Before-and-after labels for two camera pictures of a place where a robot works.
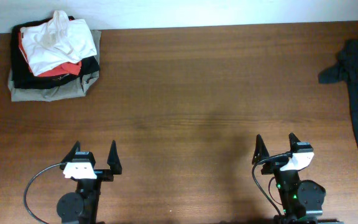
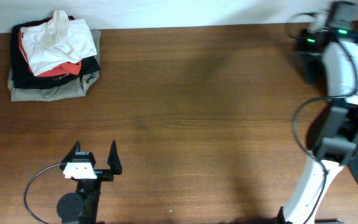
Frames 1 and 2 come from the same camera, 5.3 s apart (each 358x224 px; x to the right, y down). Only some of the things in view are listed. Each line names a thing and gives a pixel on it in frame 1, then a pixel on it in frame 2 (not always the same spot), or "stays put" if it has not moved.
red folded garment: x=61 y=70 stays put
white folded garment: x=59 y=42 stays put
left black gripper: x=103 y=174 stays put
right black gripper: x=269 y=168 → x=305 y=64
